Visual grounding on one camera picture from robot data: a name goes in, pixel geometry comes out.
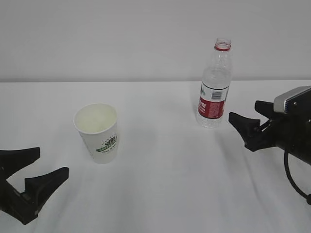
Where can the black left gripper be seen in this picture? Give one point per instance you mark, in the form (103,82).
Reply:
(25,206)

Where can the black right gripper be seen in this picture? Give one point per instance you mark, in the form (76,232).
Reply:
(290,133)

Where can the clear water bottle red label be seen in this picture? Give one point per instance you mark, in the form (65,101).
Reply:
(215,84)

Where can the white paper cup green logo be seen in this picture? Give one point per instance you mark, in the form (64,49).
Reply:
(97,126)

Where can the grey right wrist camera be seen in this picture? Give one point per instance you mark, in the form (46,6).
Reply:
(294,102)

